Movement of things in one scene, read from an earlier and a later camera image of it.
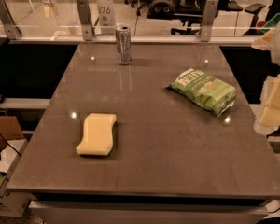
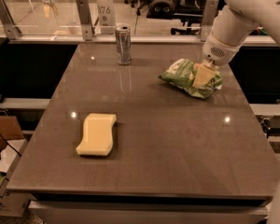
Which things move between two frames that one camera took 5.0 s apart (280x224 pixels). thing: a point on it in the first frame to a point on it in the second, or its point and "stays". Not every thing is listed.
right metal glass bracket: (208, 19) stays
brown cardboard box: (9, 128) stays
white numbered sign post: (105, 9) stays
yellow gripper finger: (274, 103) to (217, 52)
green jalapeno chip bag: (204, 91) to (182, 74)
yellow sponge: (98, 134) stays
